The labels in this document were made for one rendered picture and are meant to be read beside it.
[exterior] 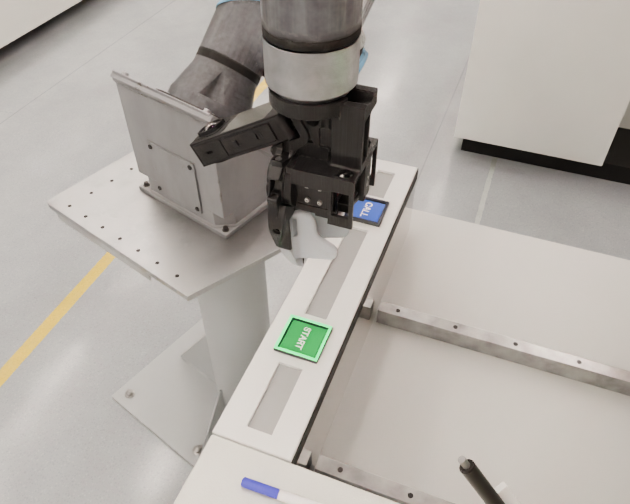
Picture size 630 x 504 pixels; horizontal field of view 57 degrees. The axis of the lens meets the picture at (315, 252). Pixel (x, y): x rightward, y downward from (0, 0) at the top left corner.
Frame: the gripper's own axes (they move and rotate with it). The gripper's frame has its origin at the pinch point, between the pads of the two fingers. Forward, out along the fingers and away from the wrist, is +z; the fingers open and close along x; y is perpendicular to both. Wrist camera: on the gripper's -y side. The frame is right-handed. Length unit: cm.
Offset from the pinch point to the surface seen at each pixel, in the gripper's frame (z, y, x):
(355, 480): 25.7, 11.2, -9.6
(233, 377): 80, -30, 29
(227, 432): 14.7, -2.2, -14.4
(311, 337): 14.3, 1.7, 0.5
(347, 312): 14.7, 4.5, 6.1
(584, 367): 25.7, 36.2, 17.4
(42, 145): 111, -182, 127
